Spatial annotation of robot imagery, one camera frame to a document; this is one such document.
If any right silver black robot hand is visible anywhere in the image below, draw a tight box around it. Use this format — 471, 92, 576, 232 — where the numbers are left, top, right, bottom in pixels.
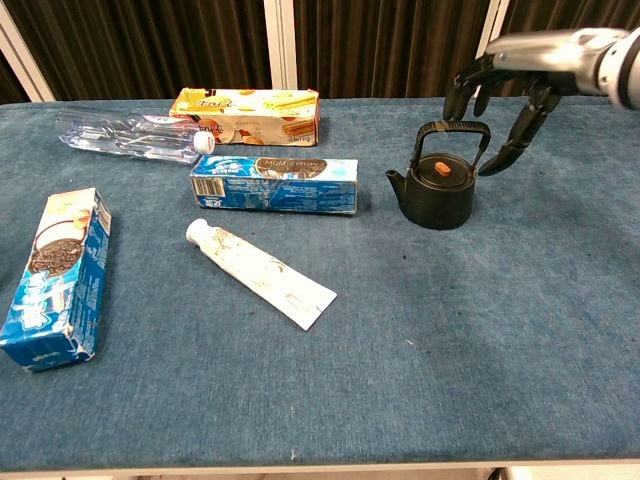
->
442, 27, 630, 177

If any black cast iron teapot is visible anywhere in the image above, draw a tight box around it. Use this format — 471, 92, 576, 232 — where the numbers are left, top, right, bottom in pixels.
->
384, 119, 492, 231

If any dark brown curtain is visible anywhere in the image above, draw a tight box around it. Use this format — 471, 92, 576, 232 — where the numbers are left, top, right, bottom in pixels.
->
0, 0, 640, 104

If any blue cookie box with barcode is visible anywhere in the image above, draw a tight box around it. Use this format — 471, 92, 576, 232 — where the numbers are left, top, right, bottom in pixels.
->
189, 153, 360, 216

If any orange wafer biscuit box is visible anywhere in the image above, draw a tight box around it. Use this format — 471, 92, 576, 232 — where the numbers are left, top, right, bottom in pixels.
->
168, 87, 321, 148

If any blue table cloth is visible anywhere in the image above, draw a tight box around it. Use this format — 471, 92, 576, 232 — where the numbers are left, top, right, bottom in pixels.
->
0, 95, 640, 474

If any white toothpaste tube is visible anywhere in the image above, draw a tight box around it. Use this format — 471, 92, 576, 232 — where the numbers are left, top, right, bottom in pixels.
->
185, 217, 339, 332

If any clear plastic water bottle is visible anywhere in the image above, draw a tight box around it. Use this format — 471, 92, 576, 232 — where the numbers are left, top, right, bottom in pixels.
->
55, 107, 217, 166

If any blue cookie box cookie picture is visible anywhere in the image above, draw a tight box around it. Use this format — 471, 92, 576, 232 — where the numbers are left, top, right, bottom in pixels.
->
0, 187, 114, 374

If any white window frame post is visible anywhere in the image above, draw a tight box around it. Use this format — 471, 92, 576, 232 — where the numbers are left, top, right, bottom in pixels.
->
263, 0, 300, 92

